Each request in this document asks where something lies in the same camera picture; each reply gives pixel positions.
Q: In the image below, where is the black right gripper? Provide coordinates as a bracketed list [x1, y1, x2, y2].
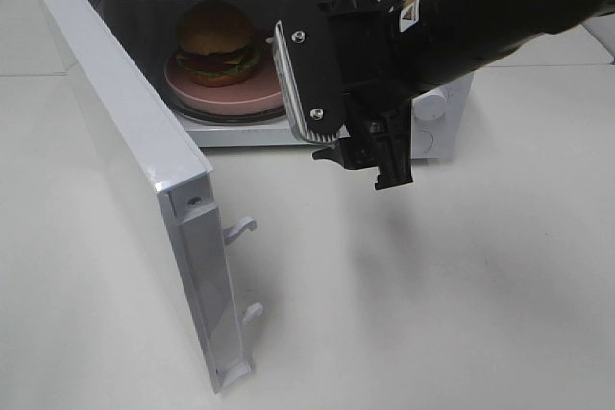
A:
[272, 0, 413, 190]

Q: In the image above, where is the white timer knob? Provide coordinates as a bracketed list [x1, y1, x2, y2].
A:
[412, 88, 448, 122]

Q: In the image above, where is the pink round plate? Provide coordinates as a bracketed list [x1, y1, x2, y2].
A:
[164, 30, 283, 114]

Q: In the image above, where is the round white door button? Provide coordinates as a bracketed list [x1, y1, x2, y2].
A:
[412, 129, 434, 157]

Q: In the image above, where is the burger with lettuce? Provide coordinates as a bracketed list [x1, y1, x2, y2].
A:
[173, 0, 261, 87]

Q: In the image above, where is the white microwave door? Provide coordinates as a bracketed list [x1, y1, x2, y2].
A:
[39, 0, 262, 392]

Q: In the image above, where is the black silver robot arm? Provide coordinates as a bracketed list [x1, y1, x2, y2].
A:
[272, 0, 614, 190]

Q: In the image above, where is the glass microwave turntable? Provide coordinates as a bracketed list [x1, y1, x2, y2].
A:
[166, 97, 285, 125]

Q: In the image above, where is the white microwave oven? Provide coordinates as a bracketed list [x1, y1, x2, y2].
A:
[40, 0, 294, 148]

